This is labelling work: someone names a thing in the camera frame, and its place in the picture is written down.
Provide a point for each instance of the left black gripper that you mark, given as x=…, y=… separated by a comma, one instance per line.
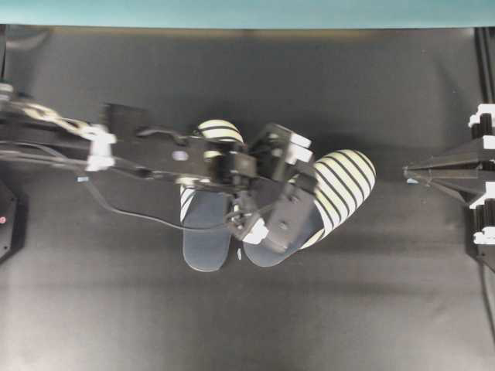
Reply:
x=279, y=192

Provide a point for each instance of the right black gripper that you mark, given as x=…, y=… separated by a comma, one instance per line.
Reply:
x=478, y=192

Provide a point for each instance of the striped slipper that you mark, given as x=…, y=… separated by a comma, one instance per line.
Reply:
x=206, y=251
x=345, y=179

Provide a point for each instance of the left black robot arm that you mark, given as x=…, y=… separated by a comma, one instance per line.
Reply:
x=126, y=143

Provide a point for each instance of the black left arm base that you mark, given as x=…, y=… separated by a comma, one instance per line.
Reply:
x=14, y=220

